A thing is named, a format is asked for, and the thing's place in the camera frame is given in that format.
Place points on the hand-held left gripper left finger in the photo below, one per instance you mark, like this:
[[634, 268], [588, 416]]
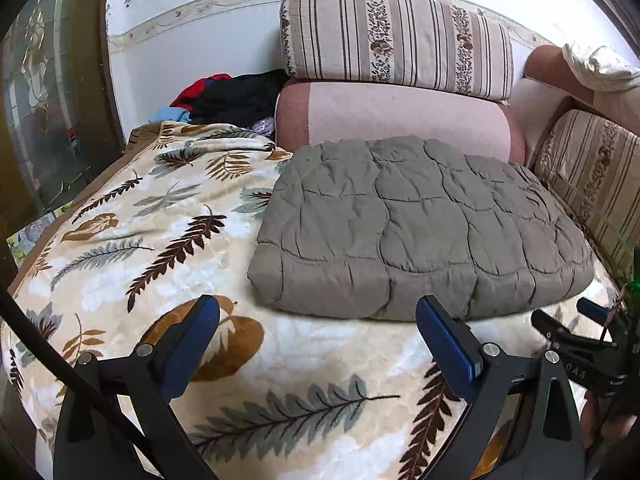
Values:
[[187, 347]]

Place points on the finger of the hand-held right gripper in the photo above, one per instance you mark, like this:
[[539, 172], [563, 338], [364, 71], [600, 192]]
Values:
[[560, 332], [589, 308]]

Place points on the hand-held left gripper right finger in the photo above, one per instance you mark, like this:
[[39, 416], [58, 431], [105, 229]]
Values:
[[447, 347]]

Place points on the grey quilted jacket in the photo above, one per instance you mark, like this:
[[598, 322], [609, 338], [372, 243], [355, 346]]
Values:
[[410, 230]]

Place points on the person's right hand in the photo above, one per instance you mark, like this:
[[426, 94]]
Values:
[[612, 422]]

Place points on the leaf print blanket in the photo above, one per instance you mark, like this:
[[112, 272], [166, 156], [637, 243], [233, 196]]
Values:
[[140, 240]]

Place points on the beige striped floral cushion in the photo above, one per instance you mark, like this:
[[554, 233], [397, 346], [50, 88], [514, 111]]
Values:
[[595, 170]]

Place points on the light blue cloth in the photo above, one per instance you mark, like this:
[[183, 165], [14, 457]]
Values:
[[172, 115]]

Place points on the purple patterned cloth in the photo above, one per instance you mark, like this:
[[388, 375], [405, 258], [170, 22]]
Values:
[[263, 126]]

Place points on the brown pink cushion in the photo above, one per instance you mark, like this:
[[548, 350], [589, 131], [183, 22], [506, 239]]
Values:
[[550, 72]]

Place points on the white cloth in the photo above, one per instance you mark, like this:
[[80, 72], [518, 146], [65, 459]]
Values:
[[597, 67]]

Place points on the pink bolster cushion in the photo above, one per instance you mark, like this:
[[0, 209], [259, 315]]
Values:
[[390, 112]]

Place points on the black garment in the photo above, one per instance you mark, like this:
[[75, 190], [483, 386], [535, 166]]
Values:
[[240, 97]]

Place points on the red garment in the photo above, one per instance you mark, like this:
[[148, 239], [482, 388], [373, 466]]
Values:
[[197, 91]]

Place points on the patterned glass door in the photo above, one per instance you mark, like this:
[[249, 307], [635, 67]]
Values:
[[50, 110]]

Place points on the long striped floral cushion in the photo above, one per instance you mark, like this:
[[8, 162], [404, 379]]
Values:
[[400, 35]]

